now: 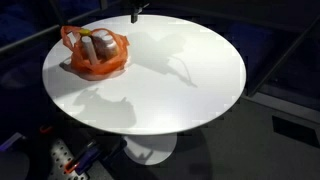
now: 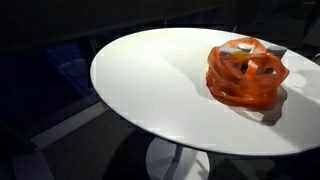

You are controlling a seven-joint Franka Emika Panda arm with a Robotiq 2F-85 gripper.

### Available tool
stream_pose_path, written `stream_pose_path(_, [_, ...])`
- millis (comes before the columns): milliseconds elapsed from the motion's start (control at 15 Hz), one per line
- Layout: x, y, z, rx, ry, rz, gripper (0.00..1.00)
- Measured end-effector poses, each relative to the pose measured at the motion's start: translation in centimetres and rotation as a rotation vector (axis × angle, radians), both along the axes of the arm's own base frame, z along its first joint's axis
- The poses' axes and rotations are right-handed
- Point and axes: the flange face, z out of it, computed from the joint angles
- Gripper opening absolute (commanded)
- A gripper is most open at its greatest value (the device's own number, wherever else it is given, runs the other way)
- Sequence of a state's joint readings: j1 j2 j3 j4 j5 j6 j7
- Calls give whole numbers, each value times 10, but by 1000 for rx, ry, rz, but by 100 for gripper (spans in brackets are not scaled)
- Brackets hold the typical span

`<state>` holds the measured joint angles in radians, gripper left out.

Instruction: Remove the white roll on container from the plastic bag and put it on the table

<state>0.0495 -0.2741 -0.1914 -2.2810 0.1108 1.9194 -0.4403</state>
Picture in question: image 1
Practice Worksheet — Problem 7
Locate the orange plastic bag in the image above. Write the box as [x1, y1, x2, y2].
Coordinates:
[60, 25, 131, 81]

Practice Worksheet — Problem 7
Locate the white roll-on container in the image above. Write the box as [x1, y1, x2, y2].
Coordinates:
[81, 35, 100, 66]

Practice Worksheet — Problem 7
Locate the pale floor ledge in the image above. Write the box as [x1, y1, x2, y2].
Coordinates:
[245, 91, 320, 125]

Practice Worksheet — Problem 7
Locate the small red-orange clip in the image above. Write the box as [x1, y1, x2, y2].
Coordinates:
[39, 124, 54, 135]

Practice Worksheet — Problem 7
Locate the grey perforated metal plate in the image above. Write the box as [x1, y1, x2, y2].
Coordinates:
[47, 138, 90, 180]

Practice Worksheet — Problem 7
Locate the dark diagonal frame bar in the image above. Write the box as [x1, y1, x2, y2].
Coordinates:
[247, 15, 320, 98]

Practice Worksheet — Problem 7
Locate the white table pedestal base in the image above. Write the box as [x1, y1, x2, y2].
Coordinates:
[122, 132, 178, 166]

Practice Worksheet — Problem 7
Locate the orange-handled clamp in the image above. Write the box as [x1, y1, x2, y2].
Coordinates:
[64, 159, 82, 175]

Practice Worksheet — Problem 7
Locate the grey metal railing bar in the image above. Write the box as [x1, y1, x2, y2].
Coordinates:
[0, 23, 65, 55]

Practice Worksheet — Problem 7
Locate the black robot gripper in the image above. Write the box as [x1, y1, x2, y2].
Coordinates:
[128, 0, 151, 24]

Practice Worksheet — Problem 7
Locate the blue clamp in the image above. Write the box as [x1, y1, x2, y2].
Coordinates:
[74, 146, 102, 175]

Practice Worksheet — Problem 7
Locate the dark floor vent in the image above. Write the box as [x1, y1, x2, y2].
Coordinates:
[271, 114, 320, 150]

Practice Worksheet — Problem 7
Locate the small yellow item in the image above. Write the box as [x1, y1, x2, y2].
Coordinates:
[78, 28, 92, 37]

